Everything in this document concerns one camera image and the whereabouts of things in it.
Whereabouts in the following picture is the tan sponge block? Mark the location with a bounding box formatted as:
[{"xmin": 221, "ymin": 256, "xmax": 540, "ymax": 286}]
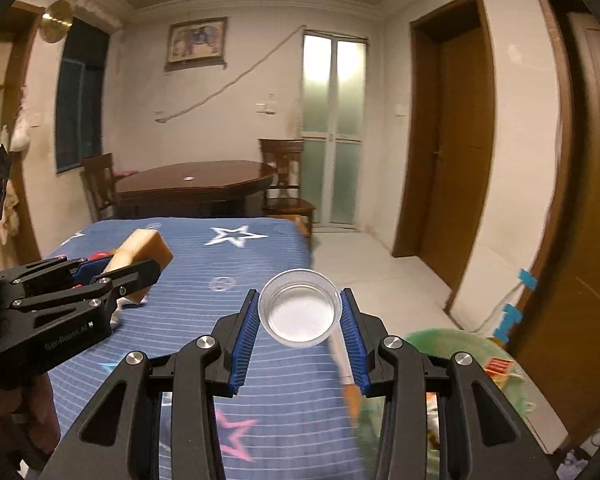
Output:
[{"xmin": 104, "ymin": 229, "xmax": 173, "ymax": 304}]

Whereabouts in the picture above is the clear plastic cup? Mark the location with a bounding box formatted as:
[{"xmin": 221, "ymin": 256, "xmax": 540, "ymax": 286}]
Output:
[{"xmin": 258, "ymin": 269, "xmax": 342, "ymax": 348}]

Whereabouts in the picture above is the green lined trash bin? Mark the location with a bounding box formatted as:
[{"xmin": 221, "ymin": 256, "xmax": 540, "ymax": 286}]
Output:
[{"xmin": 354, "ymin": 327, "xmax": 541, "ymax": 480}]

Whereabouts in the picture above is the carton in trash bin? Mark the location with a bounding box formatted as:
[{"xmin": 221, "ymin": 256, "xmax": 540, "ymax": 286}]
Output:
[{"xmin": 482, "ymin": 356, "xmax": 518, "ymax": 390}]

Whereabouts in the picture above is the person's left hand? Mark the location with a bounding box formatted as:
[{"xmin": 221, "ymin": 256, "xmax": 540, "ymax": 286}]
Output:
[{"xmin": 0, "ymin": 374, "xmax": 60, "ymax": 471}]

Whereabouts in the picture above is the red apple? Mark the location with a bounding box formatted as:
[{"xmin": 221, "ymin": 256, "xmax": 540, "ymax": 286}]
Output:
[{"xmin": 87, "ymin": 252, "xmax": 112, "ymax": 261}]

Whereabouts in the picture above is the dark wooden dining table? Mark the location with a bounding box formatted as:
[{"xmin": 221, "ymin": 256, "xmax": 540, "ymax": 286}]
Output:
[{"xmin": 116, "ymin": 160, "xmax": 275, "ymax": 219}]

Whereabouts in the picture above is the wooden chair by window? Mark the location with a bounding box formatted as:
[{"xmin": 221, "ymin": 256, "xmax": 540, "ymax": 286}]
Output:
[{"xmin": 82, "ymin": 153, "xmax": 137, "ymax": 221}]

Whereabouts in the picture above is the near brown wooden door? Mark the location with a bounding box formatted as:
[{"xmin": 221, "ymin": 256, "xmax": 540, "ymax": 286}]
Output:
[{"xmin": 510, "ymin": 0, "xmax": 600, "ymax": 450}]

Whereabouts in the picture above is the brown wooden door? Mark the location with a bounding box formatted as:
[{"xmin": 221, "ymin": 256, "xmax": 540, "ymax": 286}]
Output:
[
  {"xmin": 510, "ymin": 0, "xmax": 600, "ymax": 450},
  {"xmin": 392, "ymin": 0, "xmax": 495, "ymax": 292}
]

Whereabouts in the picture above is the orange white snack wrapper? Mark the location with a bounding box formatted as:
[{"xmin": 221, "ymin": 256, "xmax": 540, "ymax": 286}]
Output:
[{"xmin": 327, "ymin": 328, "xmax": 362, "ymax": 427}]

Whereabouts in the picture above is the blue star-patterned tablecloth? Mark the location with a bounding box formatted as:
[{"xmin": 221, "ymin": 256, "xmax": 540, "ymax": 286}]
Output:
[{"xmin": 50, "ymin": 218, "xmax": 365, "ymax": 479}]

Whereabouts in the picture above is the dark window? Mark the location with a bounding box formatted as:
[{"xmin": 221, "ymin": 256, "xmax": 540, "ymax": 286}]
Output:
[{"xmin": 55, "ymin": 18, "xmax": 110, "ymax": 174}]

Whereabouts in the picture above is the wooden chair by glass door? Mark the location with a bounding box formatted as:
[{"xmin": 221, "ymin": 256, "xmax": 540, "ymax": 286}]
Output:
[{"xmin": 259, "ymin": 139, "xmax": 315, "ymax": 246}]

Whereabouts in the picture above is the frosted glass door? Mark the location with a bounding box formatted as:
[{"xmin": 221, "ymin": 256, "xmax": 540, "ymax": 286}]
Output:
[{"xmin": 301, "ymin": 32, "xmax": 367, "ymax": 228}]

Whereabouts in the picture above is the framed wall picture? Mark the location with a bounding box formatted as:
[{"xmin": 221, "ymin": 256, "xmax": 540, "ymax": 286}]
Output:
[{"xmin": 164, "ymin": 16, "xmax": 228, "ymax": 72}]

